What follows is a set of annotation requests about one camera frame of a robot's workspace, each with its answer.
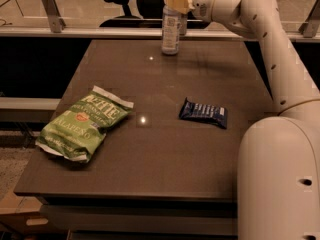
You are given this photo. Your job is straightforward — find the metal glass bracket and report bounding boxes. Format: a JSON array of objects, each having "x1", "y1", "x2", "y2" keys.
[
  {"x1": 41, "y1": 0, "x2": 66, "y2": 33},
  {"x1": 299, "y1": 0, "x2": 320, "y2": 38},
  {"x1": 179, "y1": 14, "x2": 188, "y2": 36}
]

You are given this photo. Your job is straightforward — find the black office chair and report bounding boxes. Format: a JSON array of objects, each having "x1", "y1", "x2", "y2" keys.
[{"x1": 99, "y1": 0, "x2": 216, "y2": 30}]

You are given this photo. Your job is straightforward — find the blue rxbar blueberry wrapper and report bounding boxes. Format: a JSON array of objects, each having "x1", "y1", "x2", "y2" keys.
[{"x1": 179, "y1": 99, "x2": 228, "y2": 129}]

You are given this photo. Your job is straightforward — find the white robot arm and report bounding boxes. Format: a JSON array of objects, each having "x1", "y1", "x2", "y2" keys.
[{"x1": 164, "y1": 0, "x2": 320, "y2": 240}]

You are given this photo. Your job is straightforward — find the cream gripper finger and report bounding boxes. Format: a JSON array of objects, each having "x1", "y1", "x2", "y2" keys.
[{"x1": 164, "y1": 0, "x2": 195, "y2": 14}]

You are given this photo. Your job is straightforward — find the right metal glass bracket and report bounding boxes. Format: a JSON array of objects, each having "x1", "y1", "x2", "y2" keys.
[{"x1": 299, "y1": 0, "x2": 320, "y2": 38}]

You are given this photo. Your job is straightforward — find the clear blue plastic water bottle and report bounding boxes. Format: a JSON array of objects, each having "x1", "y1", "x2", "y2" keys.
[{"x1": 161, "y1": 5, "x2": 180, "y2": 55}]

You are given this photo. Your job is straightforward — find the cardboard box under table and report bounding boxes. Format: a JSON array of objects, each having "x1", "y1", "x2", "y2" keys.
[{"x1": 0, "y1": 189, "x2": 59, "y2": 235}]

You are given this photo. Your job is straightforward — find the centre metal glass bracket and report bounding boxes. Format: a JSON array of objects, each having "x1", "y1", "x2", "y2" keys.
[{"x1": 179, "y1": 14, "x2": 188, "y2": 36}]

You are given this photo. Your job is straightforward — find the green jalapeno chips bag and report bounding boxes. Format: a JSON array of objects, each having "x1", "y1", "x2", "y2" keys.
[{"x1": 36, "y1": 86, "x2": 134, "y2": 163}]

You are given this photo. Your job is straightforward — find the left metal glass bracket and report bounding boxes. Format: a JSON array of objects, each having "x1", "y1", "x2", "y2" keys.
[{"x1": 41, "y1": 0, "x2": 66, "y2": 33}]

